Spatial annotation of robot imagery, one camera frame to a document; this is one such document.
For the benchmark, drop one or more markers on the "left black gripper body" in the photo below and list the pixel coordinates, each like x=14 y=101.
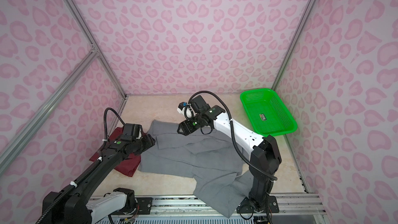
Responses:
x=142 y=143

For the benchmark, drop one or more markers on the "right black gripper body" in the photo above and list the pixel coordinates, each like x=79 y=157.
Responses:
x=192 y=124

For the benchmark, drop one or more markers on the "maroon long sleeve shirt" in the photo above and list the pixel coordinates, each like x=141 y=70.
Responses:
x=129 y=166

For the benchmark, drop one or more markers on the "grey long sleeve shirt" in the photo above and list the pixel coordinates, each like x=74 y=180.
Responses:
x=210 y=159

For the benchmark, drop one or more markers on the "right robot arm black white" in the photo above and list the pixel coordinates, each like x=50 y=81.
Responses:
x=261 y=153

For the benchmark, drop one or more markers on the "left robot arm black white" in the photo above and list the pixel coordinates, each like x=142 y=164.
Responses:
x=72 y=205

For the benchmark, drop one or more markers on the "green plastic basket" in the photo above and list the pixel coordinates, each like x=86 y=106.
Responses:
x=267 y=113

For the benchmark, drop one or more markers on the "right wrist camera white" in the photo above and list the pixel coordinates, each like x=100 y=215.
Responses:
x=192 y=107

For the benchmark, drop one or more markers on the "left aluminium frame diagonal strut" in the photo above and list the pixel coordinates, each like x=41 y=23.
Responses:
x=21 y=139

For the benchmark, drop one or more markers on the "left rear aluminium frame post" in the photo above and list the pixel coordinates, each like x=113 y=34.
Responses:
x=84 y=27

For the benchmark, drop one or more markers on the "aluminium frame post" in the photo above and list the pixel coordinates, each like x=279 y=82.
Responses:
x=299 y=30
x=84 y=27

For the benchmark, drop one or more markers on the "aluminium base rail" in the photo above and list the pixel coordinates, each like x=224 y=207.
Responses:
x=290 y=208

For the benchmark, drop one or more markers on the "right rear aluminium frame post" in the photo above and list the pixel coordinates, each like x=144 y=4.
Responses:
x=299 y=30

